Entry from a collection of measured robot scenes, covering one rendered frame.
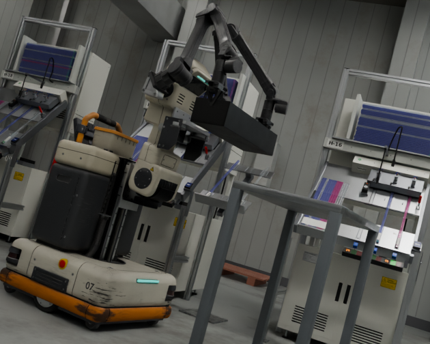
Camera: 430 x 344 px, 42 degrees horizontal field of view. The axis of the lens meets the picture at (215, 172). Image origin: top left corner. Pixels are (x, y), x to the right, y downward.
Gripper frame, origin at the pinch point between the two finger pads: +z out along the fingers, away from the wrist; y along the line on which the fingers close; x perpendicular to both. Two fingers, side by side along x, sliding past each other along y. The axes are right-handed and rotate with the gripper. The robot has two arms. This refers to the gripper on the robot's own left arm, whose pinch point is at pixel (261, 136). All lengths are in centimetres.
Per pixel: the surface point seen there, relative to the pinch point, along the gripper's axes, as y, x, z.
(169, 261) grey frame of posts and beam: 50, 65, 82
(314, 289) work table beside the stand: -64, -66, 62
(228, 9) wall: 411, 296, -250
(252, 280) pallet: 328, 121, 106
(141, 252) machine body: 74, 104, 84
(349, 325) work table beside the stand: 2, -66, 79
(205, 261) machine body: 127, 79, 82
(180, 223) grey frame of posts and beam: 50, 64, 56
